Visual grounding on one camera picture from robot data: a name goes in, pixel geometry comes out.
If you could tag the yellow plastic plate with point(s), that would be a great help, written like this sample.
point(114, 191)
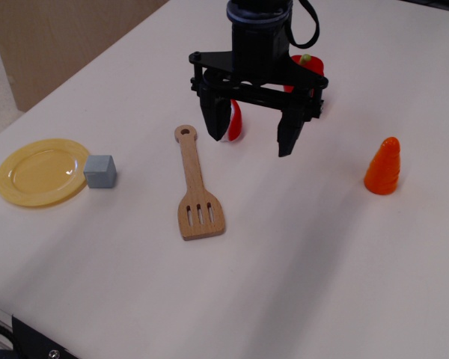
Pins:
point(43, 173)

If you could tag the black corner bracket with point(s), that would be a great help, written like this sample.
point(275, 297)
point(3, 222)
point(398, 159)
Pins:
point(35, 344)

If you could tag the red toy bell pepper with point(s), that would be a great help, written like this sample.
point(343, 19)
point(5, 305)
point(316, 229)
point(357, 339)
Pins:
point(306, 61)

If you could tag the orange toy carrot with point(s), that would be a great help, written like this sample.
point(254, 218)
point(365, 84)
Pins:
point(383, 173)

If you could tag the wooden slotted spatula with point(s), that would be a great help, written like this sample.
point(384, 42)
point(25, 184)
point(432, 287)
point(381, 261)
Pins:
point(199, 213)

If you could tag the grey blue cube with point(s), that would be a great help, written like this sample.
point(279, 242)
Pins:
point(100, 171)

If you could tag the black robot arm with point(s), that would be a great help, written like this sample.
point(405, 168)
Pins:
point(266, 11)

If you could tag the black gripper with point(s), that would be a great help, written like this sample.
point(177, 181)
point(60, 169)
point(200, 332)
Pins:
point(249, 72)

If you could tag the red white toy sushi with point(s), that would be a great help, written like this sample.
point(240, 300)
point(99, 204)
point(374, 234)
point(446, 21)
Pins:
point(234, 129)

